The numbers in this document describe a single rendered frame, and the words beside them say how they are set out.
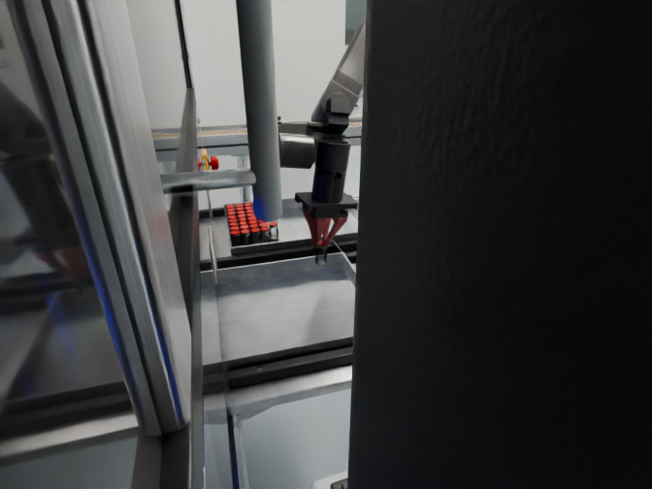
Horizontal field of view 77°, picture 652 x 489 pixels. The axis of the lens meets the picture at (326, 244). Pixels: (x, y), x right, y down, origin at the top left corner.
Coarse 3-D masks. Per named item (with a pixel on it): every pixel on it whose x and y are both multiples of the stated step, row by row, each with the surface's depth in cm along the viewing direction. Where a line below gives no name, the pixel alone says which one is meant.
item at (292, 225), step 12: (228, 204) 110; (288, 204) 115; (300, 204) 116; (288, 216) 111; (300, 216) 111; (348, 216) 111; (228, 228) 104; (288, 228) 104; (300, 228) 104; (348, 228) 104; (288, 240) 98; (300, 240) 92; (336, 240) 94; (348, 240) 95; (240, 252) 89; (252, 252) 90
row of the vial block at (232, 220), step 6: (228, 210) 103; (234, 210) 103; (228, 216) 99; (234, 216) 100; (228, 222) 100; (234, 222) 96; (234, 228) 94; (234, 234) 91; (234, 240) 92; (240, 240) 92; (234, 246) 92
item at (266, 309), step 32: (224, 288) 80; (256, 288) 80; (288, 288) 80; (320, 288) 80; (352, 288) 80; (224, 320) 71; (256, 320) 71; (288, 320) 71; (320, 320) 71; (352, 320) 71; (224, 352) 64; (256, 352) 64; (288, 352) 60; (320, 352) 62
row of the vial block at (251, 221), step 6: (246, 204) 107; (246, 210) 104; (252, 210) 103; (246, 216) 100; (252, 216) 99; (252, 222) 96; (252, 228) 94; (258, 228) 94; (252, 234) 93; (258, 234) 93; (252, 240) 93; (258, 240) 93
